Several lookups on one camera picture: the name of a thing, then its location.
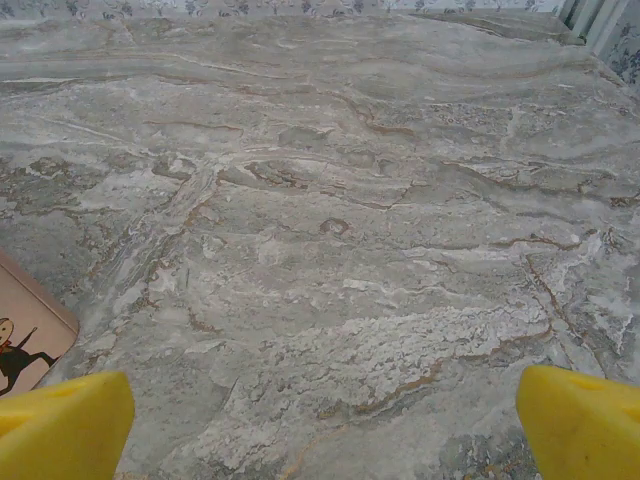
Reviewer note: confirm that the aluminium frame post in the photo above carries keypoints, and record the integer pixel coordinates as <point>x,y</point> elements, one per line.
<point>600,20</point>

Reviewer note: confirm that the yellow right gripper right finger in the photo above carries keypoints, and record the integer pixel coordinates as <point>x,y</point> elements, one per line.
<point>585,430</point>

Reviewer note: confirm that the pink box with cartoon couple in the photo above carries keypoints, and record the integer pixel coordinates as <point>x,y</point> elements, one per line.
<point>25,320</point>

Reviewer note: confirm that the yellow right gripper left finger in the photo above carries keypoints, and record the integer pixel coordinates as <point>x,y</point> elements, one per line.
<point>65,430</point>

